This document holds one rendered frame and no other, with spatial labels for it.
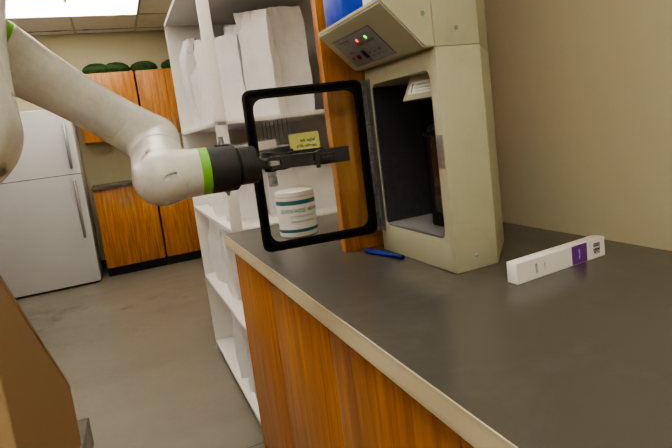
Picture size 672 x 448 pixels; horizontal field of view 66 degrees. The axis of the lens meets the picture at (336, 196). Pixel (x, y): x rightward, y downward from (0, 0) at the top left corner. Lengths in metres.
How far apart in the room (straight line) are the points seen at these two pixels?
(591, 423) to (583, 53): 0.94
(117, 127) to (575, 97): 1.04
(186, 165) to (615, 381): 0.74
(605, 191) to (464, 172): 0.40
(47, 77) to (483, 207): 0.86
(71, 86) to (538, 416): 0.88
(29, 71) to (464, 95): 0.80
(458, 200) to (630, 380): 0.52
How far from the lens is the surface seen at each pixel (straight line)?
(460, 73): 1.11
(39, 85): 1.01
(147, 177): 0.97
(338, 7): 1.22
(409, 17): 1.06
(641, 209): 1.33
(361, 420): 1.07
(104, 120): 1.05
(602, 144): 1.36
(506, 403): 0.67
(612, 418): 0.66
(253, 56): 2.27
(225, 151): 1.01
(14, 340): 0.49
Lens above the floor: 1.28
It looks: 8 degrees down
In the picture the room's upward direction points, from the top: 7 degrees counter-clockwise
